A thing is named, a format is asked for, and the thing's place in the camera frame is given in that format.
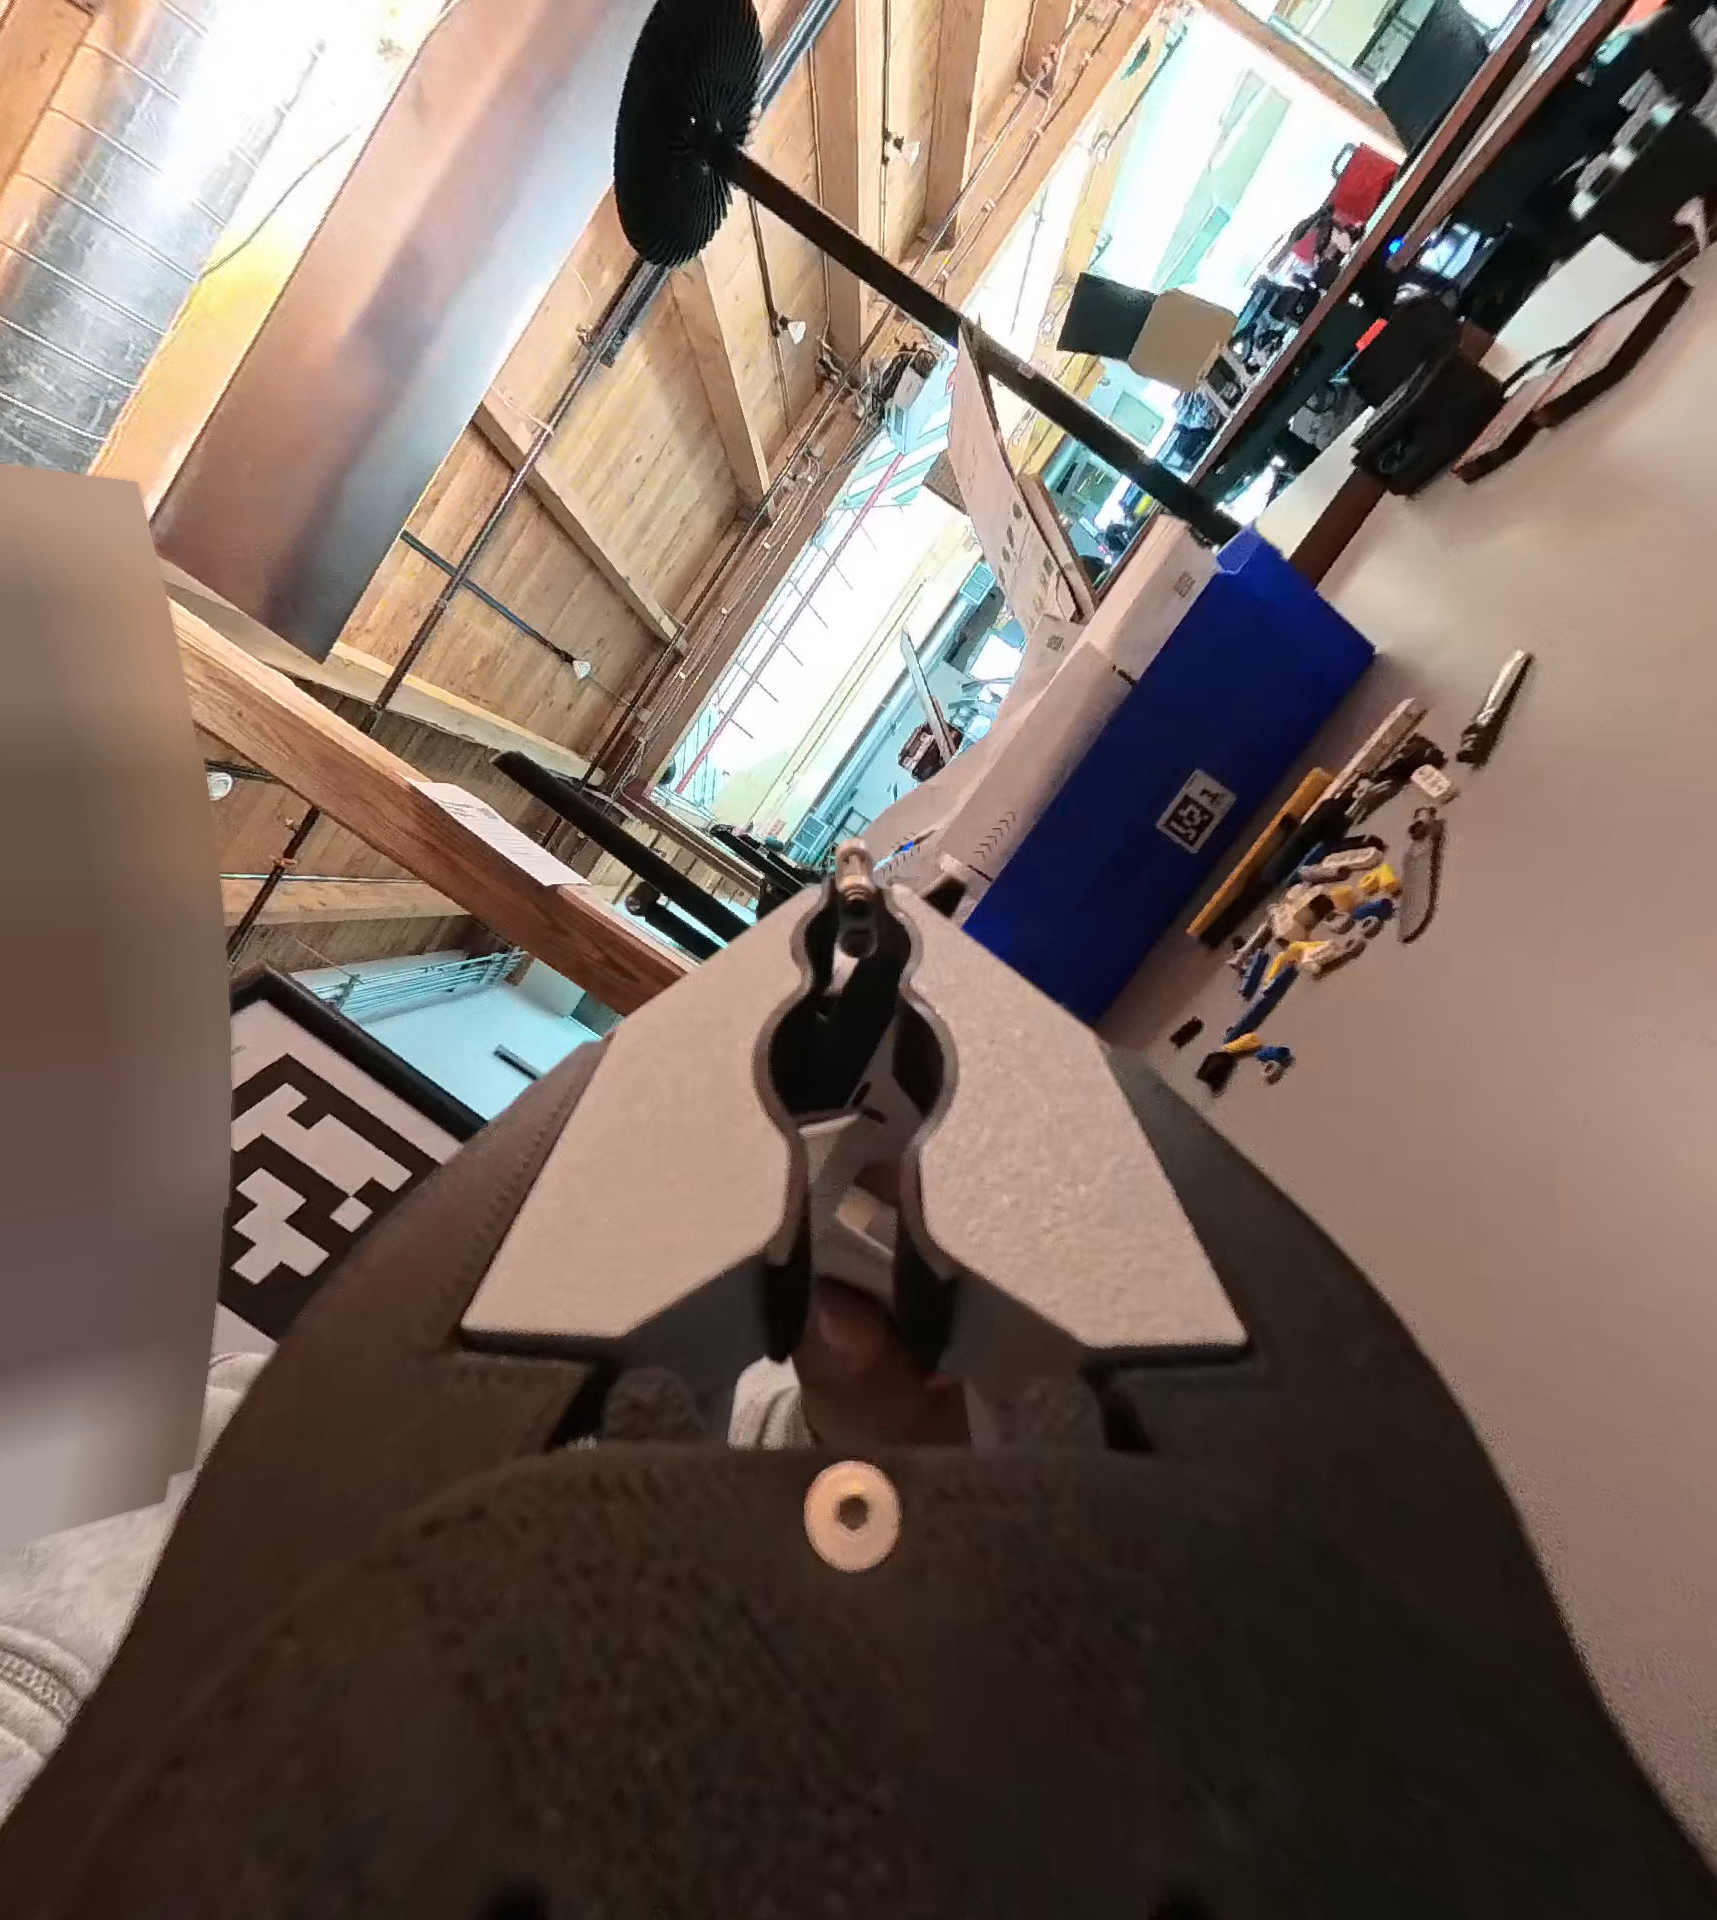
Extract wooden post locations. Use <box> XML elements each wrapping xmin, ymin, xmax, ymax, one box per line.
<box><xmin>163</xmin><ymin>589</ymin><xmax>696</xmax><ymax>1017</ymax></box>

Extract tan lego axle with bush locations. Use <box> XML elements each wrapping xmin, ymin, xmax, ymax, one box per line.
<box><xmin>828</xmin><ymin>843</ymin><xmax>890</xmax><ymax>960</ymax></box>

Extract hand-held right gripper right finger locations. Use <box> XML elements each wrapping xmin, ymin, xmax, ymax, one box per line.
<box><xmin>863</xmin><ymin>881</ymin><xmax>1255</xmax><ymax>1389</ymax></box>

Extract white paper label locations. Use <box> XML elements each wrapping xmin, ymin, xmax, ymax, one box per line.
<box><xmin>414</xmin><ymin>780</ymin><xmax>580</xmax><ymax>889</ymax></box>

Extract person's left hand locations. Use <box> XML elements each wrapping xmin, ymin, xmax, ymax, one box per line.
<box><xmin>802</xmin><ymin>1280</ymin><xmax>977</xmax><ymax>1448</ymax></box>

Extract black ribbed disc stand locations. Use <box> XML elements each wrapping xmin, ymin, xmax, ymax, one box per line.
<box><xmin>613</xmin><ymin>0</ymin><xmax>1242</xmax><ymax>544</ymax></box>

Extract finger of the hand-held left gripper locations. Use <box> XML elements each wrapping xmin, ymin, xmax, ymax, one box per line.
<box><xmin>794</xmin><ymin>1104</ymin><xmax>903</xmax><ymax>1308</ymax></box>

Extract blue plastic bin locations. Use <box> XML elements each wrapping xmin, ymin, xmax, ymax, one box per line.
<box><xmin>960</xmin><ymin>527</ymin><xmax>1375</xmax><ymax>1030</ymax></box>

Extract framed black white marker sign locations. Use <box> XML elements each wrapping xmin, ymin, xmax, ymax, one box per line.
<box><xmin>219</xmin><ymin>969</ymin><xmax>488</xmax><ymax>1345</ymax></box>

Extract white cardboard box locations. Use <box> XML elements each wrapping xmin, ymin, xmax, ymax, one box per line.
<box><xmin>931</xmin><ymin>519</ymin><xmax>1220</xmax><ymax>902</ymax></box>

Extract silver ventilation duct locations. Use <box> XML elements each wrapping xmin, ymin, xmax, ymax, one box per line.
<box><xmin>0</xmin><ymin>0</ymin><xmax>335</xmax><ymax>467</ymax></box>

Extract dark wooden board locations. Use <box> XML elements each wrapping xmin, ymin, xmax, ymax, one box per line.
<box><xmin>1451</xmin><ymin>276</ymin><xmax>1690</xmax><ymax>485</ymax></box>

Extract grey utility knife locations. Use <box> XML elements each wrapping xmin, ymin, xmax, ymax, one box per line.
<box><xmin>1459</xmin><ymin>650</ymin><xmax>1536</xmax><ymax>771</ymax></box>

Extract yellow black lego model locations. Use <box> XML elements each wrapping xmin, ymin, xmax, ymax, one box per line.
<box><xmin>1187</xmin><ymin>696</ymin><xmax>1451</xmax><ymax>997</ymax></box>

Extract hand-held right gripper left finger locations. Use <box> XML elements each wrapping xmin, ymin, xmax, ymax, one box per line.
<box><xmin>457</xmin><ymin>881</ymin><xmax>847</xmax><ymax>1367</ymax></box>

